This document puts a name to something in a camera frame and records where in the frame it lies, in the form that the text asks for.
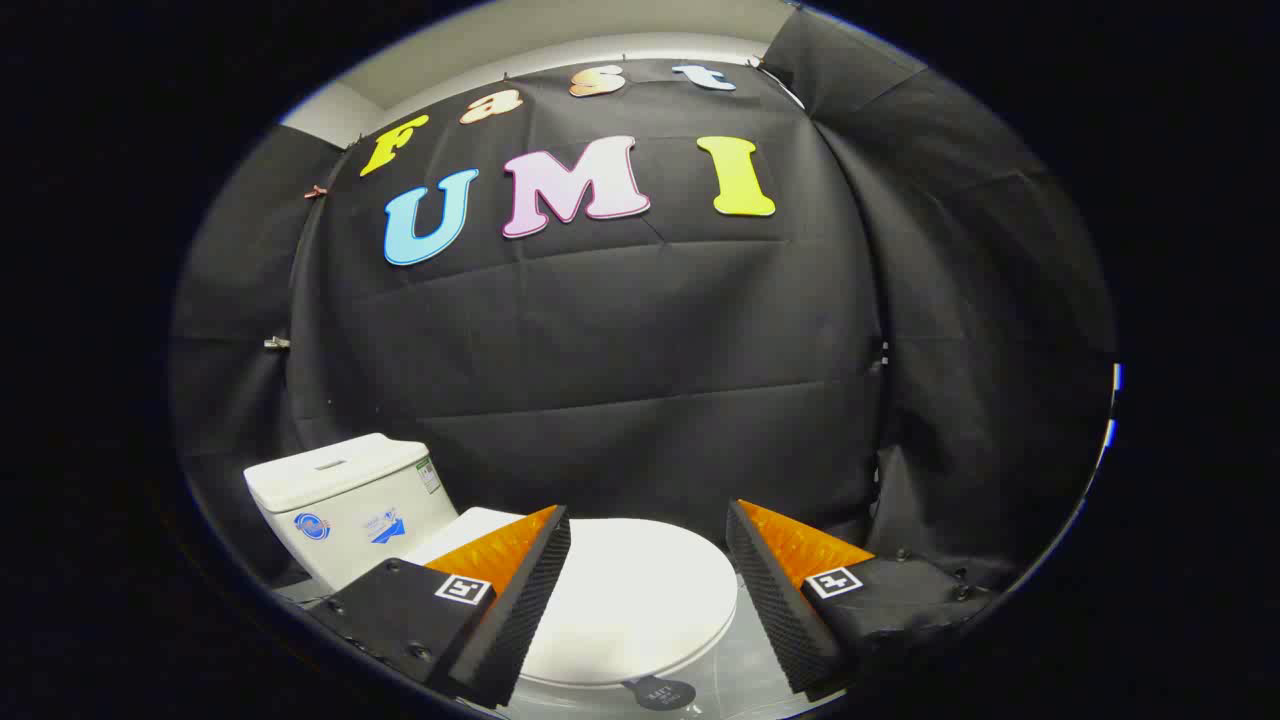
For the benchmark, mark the white toilet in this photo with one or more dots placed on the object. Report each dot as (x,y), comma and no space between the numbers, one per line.
(350,500)

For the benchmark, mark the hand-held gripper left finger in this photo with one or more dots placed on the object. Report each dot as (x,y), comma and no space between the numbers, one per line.
(520,600)

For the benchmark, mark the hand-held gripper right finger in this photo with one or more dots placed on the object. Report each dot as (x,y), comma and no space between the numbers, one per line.
(775,600)

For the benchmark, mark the black backdrop cloth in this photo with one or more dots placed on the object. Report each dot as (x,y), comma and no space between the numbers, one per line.
(650,350)

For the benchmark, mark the white toilet lid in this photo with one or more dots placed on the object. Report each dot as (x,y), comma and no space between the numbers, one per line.
(640,600)

